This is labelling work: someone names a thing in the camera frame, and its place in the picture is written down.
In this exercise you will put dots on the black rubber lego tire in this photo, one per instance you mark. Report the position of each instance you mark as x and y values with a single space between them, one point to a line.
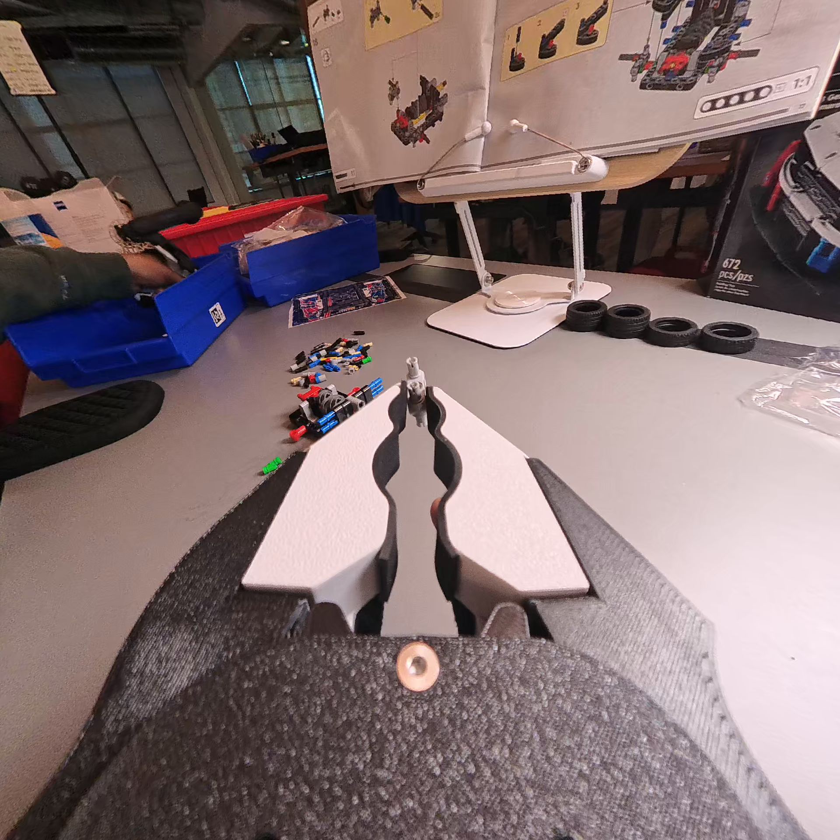
728 341
586 316
670 334
627 323

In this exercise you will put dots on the plastic bag of lego parts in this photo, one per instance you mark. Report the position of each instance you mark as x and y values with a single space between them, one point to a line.
295 226

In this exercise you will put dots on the pile of small lego pieces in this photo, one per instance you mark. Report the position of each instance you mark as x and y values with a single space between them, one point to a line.
331 358

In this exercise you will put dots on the green lego piece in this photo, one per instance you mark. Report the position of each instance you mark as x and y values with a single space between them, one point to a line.
271 465

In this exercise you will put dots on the clear plastic bag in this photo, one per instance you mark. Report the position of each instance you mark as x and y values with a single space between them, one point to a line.
797 394

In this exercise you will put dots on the blue plastic bin with label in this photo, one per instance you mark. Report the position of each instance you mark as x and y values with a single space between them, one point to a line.
184 328

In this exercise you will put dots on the open lego instruction booklet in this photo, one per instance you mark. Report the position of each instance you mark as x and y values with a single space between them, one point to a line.
558 98

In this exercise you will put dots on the partly built lego assembly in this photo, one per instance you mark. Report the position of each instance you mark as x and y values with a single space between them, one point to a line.
328 408

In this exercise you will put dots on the person's left hand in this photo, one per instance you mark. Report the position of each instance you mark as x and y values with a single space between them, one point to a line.
149 272

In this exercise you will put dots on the paper note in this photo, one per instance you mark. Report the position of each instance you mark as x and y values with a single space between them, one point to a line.
26 62

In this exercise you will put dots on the white book stand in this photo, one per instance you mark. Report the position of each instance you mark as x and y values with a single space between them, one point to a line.
512 318

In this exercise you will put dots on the black lego set box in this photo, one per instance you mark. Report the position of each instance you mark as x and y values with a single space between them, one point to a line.
754 216

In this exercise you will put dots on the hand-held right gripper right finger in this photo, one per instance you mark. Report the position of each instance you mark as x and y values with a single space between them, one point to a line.
508 518

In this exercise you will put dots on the person's left forearm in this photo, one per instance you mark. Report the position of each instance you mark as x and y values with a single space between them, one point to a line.
59 282

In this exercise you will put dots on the wooden desk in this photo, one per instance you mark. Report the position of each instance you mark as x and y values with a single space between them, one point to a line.
289 157

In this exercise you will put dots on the lego sticker sheet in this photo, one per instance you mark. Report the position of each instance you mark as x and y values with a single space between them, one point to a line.
348 300

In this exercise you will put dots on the red plastic bin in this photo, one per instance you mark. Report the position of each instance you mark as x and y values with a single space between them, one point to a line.
197 237

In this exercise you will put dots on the grey lego connector piece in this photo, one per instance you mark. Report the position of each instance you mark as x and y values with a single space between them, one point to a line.
415 380

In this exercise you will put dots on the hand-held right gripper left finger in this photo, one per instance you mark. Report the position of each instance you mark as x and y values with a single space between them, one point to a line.
315 518

